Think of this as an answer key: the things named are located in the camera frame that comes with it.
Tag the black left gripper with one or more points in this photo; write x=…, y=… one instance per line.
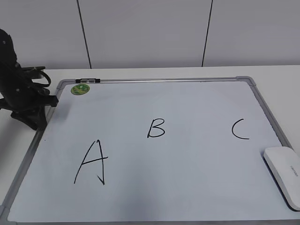
x=26, y=97

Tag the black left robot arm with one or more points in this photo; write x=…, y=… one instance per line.
x=8, y=57

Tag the grey framed whiteboard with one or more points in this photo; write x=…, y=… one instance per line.
x=152, y=151

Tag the white whiteboard eraser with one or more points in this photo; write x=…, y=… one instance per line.
x=284, y=164

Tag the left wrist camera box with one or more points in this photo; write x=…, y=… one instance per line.
x=33, y=72

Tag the green round magnet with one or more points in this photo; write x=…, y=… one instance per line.
x=80, y=89

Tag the black silver marker pen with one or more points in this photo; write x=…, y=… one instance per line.
x=90, y=80

